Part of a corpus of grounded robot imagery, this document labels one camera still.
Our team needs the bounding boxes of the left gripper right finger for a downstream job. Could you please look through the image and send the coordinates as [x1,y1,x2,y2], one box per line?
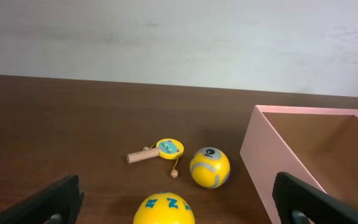
[272,172,358,224]

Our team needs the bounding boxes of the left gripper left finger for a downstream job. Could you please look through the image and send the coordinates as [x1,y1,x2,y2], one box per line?
[0,175,84,224]

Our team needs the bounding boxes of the yellow ball blue letters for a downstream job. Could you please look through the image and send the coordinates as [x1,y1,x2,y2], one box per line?
[133,192,195,224]

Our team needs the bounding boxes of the yellow grey one-eyed ball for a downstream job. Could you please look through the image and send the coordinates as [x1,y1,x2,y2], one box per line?
[190,147,231,189]

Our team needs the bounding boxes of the yellow wooden rattle drum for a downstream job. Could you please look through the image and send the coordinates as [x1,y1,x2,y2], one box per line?
[126,138,185,178]

